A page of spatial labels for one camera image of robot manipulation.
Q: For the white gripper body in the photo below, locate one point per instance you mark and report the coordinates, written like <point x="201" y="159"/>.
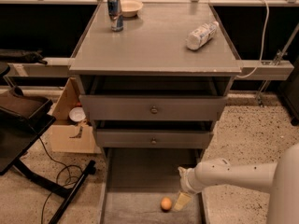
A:
<point x="191" y="181"/>

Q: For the orange fruit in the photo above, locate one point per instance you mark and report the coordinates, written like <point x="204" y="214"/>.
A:
<point x="166" y="204"/>

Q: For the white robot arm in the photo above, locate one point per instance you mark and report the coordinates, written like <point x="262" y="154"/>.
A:
<point x="279" y="179"/>

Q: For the grey bottom drawer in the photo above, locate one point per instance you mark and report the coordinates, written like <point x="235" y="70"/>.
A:
<point x="136" y="181"/>

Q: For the grey drawer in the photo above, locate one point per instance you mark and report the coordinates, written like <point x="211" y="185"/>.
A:
<point x="152" y="98"/>
<point x="154" y="134"/>
<point x="136" y="181"/>

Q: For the grey middle drawer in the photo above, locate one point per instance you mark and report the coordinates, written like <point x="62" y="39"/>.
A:
<point x="154" y="134"/>

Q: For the grey drawer cabinet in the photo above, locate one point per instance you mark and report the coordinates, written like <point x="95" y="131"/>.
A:
<point x="153" y="45"/>

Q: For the grey top drawer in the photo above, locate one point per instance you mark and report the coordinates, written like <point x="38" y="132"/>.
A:
<point x="152" y="98"/>

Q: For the white bowl on counter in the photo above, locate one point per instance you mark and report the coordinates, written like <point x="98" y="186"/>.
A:
<point x="130" y="8"/>

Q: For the cardboard box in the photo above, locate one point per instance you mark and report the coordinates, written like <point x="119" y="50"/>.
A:
<point x="67" y="135"/>

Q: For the white plastic bottle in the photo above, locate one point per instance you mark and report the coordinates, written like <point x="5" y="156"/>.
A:
<point x="201" y="35"/>

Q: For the black stand with tray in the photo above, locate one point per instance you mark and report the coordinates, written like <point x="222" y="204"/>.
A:
<point x="23" y="119"/>

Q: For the blue silver drink can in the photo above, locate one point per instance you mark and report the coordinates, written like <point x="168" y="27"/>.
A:
<point x="115" y="14"/>

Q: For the metal frame rail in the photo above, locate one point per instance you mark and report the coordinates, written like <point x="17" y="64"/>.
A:
<point x="54" y="67"/>

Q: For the black object on rail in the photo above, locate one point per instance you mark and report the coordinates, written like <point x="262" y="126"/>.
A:
<point x="21" y="56"/>

